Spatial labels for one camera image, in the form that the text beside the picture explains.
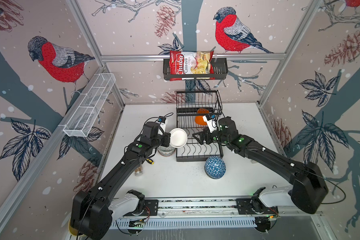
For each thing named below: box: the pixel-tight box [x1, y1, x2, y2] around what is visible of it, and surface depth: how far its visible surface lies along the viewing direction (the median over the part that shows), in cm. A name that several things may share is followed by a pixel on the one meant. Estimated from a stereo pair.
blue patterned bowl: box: [204, 155, 227, 180], surface depth 83 cm
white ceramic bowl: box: [169, 127, 188, 149], surface depth 84 cm
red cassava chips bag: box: [169, 50, 216, 82], surface depth 90 cm
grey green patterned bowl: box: [157, 145, 176, 157], surface depth 88 cm
